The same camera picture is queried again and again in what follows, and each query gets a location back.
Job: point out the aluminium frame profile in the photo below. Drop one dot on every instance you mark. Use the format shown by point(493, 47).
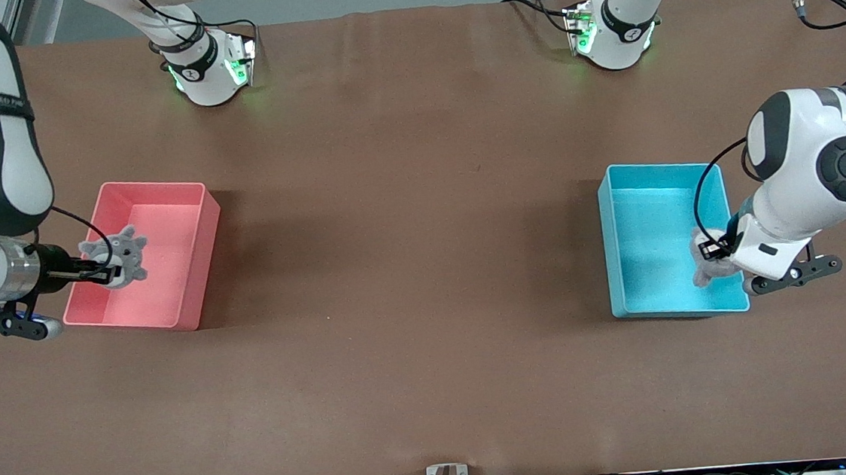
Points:
point(13, 13)

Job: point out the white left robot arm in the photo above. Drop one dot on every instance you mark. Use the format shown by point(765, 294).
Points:
point(801, 147)

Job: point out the pink plastic box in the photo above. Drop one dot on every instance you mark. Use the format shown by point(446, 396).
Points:
point(163, 288)

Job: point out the grey white plush toy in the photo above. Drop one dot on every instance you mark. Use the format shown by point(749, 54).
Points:
point(129, 249)
point(709, 273)

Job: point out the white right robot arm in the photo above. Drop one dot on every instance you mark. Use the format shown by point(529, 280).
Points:
point(3, 172)

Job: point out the blue plastic box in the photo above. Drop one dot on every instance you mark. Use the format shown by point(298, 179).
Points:
point(650, 250)

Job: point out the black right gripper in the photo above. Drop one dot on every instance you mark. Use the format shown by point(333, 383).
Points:
point(54, 266)

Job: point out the brown table cover mat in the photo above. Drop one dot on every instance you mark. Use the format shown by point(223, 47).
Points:
point(416, 155)

